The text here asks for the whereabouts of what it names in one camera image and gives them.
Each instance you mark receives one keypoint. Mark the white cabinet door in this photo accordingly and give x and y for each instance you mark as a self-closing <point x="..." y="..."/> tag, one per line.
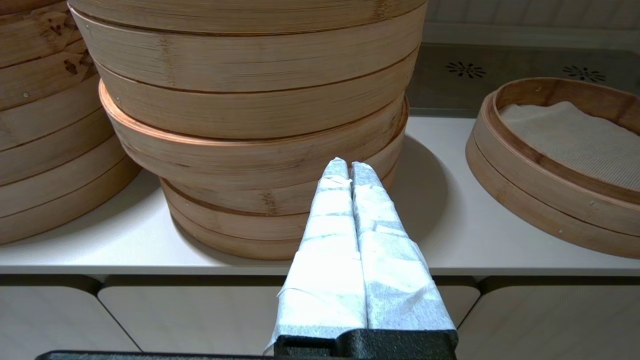
<point x="45" y="325"/>
<point x="200" y="320"/>
<point x="550" y="325"/>

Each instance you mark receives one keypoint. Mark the small bamboo steamer basket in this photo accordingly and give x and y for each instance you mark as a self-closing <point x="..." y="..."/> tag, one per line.
<point x="525" y="200"/>

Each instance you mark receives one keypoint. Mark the small white steamer liner cloth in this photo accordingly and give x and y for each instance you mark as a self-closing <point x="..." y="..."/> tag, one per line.
<point x="575" y="145"/>

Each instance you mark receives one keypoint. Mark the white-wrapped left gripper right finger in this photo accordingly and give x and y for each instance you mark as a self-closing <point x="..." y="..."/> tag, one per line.
<point x="395" y="280"/>

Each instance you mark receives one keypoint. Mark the large bamboo steamer basket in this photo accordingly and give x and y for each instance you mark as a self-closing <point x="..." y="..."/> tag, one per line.
<point x="250" y="65"/>
<point x="235" y="230"/>
<point x="50" y="175"/>
<point x="225" y="160"/>

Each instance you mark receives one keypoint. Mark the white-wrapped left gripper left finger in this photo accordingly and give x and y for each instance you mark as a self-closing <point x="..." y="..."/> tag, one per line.
<point x="330" y="260"/>

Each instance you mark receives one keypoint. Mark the stainless steel vent panel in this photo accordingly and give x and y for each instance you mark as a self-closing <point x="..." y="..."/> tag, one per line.
<point x="525" y="90"/>

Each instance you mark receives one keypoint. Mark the dark-spotted bamboo steamer basket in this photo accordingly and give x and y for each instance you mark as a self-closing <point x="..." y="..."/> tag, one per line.
<point x="35" y="50"/>

